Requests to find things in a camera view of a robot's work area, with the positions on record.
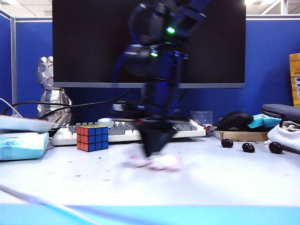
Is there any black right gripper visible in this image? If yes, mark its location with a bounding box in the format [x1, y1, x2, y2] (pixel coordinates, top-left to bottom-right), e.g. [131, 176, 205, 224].
[111, 50, 191, 158]

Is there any pink stained white wet wipe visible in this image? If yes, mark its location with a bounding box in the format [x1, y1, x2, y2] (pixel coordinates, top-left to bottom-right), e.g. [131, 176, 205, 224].
[121, 153, 183, 171]

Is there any light blue wet wipes pack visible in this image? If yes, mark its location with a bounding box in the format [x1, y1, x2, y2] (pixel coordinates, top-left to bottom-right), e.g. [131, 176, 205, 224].
[0, 132, 50, 161]

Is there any clear plastic cup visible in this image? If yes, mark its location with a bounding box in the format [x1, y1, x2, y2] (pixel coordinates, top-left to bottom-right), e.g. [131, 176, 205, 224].
[190, 111, 213, 127]

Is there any translucent white tape roll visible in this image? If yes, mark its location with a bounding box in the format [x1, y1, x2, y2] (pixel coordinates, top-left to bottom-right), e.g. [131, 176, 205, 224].
[97, 118, 115, 128]

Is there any Rubik's cube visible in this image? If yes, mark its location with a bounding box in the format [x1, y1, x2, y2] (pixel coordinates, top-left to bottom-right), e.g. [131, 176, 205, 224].
[76, 126, 109, 152]

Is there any black computer mouse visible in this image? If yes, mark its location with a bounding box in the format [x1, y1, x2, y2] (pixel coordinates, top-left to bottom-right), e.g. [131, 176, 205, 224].
[215, 111, 255, 131]

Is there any flat brown cardboard box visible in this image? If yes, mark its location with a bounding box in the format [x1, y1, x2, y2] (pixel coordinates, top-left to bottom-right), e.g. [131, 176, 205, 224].
[212, 127, 269, 142]

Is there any white and grey keyboard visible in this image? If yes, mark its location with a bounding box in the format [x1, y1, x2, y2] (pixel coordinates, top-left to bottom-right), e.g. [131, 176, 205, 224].
[50, 118, 207, 147]

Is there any light blue snack packet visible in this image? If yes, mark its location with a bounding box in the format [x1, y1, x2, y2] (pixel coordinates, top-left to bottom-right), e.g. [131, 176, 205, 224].
[247, 113, 282, 129]

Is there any black computer monitor with stand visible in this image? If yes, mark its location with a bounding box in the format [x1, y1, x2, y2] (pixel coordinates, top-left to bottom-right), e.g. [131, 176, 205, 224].
[52, 0, 247, 120]

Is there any white cloth bag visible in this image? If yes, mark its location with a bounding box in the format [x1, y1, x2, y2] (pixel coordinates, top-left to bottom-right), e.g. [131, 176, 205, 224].
[267, 120, 300, 152]

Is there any grey zip pouch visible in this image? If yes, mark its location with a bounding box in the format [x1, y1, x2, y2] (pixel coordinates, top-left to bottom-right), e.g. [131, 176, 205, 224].
[261, 104, 300, 125]

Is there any silver faceted figurine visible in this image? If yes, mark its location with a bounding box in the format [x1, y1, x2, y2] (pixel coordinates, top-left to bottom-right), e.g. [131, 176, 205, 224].
[36, 56, 73, 126]

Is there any yellow paper bag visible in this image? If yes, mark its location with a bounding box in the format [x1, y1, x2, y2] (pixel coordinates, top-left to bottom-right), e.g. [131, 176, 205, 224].
[289, 52, 300, 107]

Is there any black power cable with plug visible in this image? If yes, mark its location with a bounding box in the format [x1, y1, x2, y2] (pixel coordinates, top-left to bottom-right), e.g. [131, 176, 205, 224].
[1, 101, 71, 115]

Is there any thick white cable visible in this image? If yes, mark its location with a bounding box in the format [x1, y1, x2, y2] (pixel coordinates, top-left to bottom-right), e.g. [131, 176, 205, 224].
[0, 185, 99, 225]

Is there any thin white cable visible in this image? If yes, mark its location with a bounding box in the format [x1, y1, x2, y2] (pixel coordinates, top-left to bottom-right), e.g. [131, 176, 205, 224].
[0, 98, 23, 118]

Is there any grey partition frame post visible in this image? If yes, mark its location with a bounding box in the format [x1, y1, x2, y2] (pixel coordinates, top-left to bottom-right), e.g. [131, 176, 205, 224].
[10, 16, 18, 115]

